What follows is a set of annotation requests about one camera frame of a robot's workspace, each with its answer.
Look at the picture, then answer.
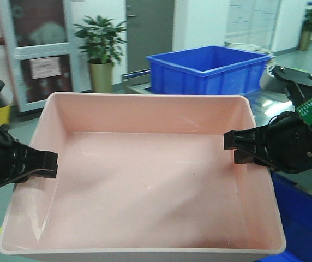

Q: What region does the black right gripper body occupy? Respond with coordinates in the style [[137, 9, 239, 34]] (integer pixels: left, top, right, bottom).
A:
[[266, 111, 312, 174]]

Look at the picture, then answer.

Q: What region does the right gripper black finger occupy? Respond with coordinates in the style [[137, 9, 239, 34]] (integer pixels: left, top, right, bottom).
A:
[[223, 127, 268, 150], [234, 150, 278, 171]]

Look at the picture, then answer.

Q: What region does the potted plant far right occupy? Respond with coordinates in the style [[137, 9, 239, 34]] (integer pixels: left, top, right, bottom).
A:
[[297, 9, 312, 51]]

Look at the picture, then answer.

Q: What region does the potted plant gold pot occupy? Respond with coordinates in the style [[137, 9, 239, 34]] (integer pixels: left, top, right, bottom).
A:
[[74, 15, 127, 93]]

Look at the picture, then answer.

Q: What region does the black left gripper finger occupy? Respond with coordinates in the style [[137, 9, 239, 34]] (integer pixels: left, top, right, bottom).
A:
[[14, 142, 58, 170], [14, 169, 57, 183]]

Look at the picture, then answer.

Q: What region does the grey door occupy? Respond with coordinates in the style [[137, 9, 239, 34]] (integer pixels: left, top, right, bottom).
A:
[[125, 0, 175, 72]]

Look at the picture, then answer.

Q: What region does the pink plastic bin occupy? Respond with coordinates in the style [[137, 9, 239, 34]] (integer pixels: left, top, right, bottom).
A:
[[0, 92, 286, 261]]

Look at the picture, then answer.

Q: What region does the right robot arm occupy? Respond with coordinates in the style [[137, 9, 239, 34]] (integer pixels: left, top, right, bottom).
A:
[[224, 65, 312, 174]]

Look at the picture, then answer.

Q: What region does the blue plastic crate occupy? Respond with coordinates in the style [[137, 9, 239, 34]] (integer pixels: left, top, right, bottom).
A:
[[147, 45, 271, 95]]

